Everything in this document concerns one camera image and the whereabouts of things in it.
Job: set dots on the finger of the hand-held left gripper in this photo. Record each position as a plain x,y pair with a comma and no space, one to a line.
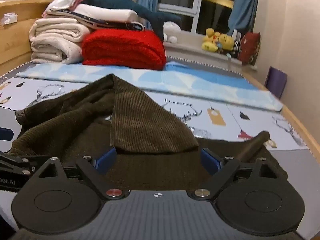
5,133
17,163

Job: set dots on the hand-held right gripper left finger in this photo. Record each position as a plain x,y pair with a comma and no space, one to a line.
106,160

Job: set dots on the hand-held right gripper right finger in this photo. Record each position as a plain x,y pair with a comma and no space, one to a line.
210,161

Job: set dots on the olive green knitted sweater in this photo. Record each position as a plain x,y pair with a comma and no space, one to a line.
140,120

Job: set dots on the deer printed bed sheet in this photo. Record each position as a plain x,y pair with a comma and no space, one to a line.
250,122

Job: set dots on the light blue patterned blanket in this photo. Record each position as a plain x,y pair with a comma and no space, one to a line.
175,80

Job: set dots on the wooden headboard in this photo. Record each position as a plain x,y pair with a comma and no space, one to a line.
15,42

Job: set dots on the cream folded quilt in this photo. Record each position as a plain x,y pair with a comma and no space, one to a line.
53,40

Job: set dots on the red folded blanket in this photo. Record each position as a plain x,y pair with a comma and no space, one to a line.
122,48

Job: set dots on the white window sill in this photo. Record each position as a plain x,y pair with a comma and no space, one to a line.
192,48

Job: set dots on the tissue pack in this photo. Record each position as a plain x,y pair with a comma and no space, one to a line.
8,18

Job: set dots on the striped plush toy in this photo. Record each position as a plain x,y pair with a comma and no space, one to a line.
235,48

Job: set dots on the red printed cushion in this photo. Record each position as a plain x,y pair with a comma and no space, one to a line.
250,48

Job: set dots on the yellow plush toy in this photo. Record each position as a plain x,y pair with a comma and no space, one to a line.
226,42
209,41

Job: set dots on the white plush toy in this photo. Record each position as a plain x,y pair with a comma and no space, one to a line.
172,28

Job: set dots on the pink and white cloth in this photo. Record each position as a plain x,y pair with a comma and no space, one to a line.
67,1

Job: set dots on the white folded bedding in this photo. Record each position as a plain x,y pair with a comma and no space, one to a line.
105,13

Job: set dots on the dark blue shark plush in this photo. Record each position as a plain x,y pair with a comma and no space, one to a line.
120,3

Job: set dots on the wooden bed frame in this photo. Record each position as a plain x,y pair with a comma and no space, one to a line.
297,122

